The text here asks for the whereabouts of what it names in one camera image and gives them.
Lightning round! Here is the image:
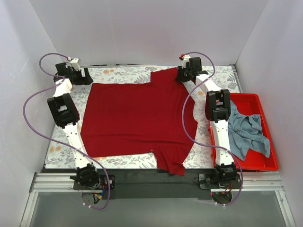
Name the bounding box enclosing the grey-blue t-shirt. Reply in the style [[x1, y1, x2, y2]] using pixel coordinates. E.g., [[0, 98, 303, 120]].
[[228, 102, 270, 161]]

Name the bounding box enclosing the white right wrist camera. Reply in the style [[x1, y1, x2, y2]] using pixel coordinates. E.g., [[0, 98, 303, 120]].
[[182, 54, 191, 69]]

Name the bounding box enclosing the red plastic bin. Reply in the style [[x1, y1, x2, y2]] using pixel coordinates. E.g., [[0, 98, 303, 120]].
[[207, 92, 279, 172]]

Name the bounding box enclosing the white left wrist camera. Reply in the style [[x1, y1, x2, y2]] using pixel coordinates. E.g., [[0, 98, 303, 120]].
[[69, 58, 80, 71]]

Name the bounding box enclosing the red t-shirt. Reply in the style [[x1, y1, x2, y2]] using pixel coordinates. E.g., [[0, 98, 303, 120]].
[[80, 68, 197, 175]]

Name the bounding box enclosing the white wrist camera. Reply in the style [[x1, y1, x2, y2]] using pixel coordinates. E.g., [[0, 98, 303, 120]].
[[69, 58, 80, 71], [182, 54, 191, 69]]

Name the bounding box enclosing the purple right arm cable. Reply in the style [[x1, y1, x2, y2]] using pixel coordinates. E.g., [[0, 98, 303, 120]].
[[179, 52, 244, 207]]

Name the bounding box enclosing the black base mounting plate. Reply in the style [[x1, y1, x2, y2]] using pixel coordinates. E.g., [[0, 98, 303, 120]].
[[73, 169, 241, 200]]

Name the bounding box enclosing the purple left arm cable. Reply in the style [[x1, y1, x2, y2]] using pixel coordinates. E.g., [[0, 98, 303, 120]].
[[22, 53, 111, 211]]

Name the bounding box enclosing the floral patterned table mat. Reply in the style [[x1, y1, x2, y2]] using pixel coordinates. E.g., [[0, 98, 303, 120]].
[[45, 66, 242, 169]]

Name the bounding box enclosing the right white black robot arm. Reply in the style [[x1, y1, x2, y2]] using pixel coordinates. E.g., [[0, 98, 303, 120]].
[[176, 53, 237, 186]]

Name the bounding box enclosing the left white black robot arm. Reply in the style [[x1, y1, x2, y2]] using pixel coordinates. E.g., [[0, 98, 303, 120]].
[[47, 58, 101, 189]]

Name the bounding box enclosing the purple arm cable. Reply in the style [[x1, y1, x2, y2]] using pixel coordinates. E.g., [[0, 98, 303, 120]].
[[22, 53, 111, 211], [179, 52, 244, 207]]

